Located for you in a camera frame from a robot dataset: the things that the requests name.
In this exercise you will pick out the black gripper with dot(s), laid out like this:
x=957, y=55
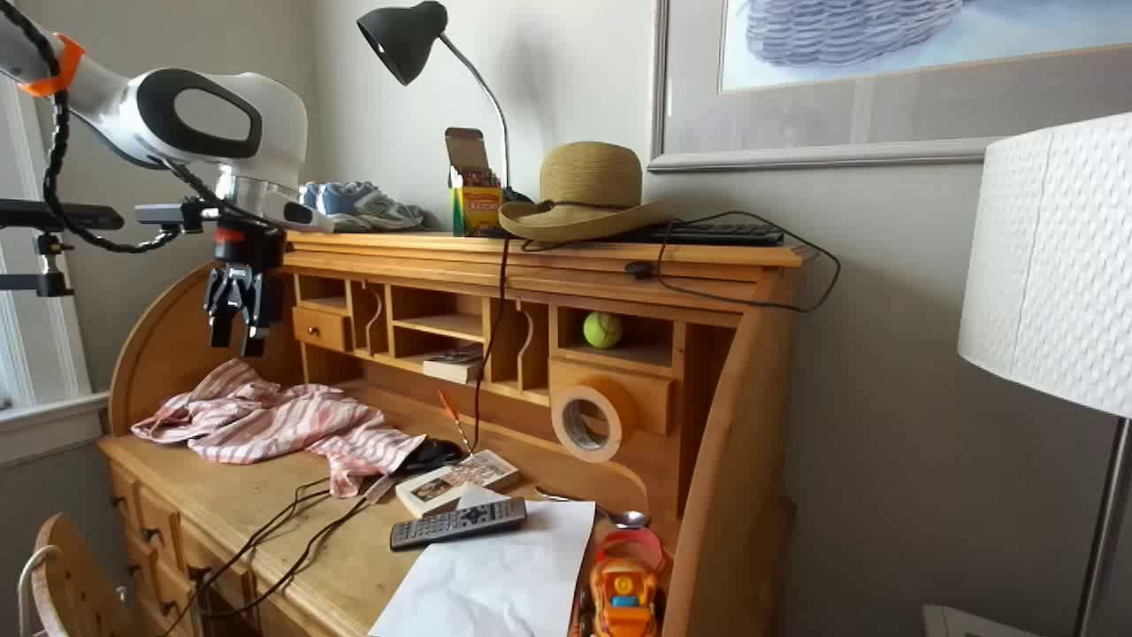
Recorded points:
x=250, y=269

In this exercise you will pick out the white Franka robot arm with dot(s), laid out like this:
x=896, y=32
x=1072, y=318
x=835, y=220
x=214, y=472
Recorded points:
x=271, y=118

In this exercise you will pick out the white paperback book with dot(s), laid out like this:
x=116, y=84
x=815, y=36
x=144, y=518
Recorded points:
x=444, y=485

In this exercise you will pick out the red striped white cloth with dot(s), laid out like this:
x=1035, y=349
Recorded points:
x=271, y=419

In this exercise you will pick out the blue white sneaker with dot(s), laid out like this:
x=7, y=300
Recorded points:
x=365, y=208

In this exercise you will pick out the orange pen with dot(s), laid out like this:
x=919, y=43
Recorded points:
x=451, y=417

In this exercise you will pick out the green yellow carton box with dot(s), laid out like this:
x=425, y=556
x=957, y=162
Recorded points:
x=477, y=209

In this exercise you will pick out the black remote control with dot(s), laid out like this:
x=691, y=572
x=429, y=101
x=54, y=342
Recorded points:
x=462, y=522

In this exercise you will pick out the wooden chair back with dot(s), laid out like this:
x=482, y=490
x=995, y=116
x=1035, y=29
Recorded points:
x=74, y=587

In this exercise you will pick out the black desk lamp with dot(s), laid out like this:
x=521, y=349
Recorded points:
x=403, y=36

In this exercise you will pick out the green tennis ball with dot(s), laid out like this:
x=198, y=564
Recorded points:
x=601, y=329

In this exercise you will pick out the white paper sheet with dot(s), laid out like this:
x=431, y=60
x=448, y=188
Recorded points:
x=506, y=578

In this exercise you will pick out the yellow masking tape roll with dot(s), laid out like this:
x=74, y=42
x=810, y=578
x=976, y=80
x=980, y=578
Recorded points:
x=601, y=410

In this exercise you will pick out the straw sun hat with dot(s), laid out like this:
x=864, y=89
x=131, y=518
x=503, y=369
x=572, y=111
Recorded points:
x=589, y=178

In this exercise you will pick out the black flat device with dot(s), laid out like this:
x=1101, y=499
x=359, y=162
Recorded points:
x=707, y=234

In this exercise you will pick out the black camera stand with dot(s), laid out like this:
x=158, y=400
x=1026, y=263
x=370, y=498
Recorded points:
x=58, y=214

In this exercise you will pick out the framed wall picture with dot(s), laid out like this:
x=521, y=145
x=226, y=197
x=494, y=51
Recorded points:
x=825, y=118

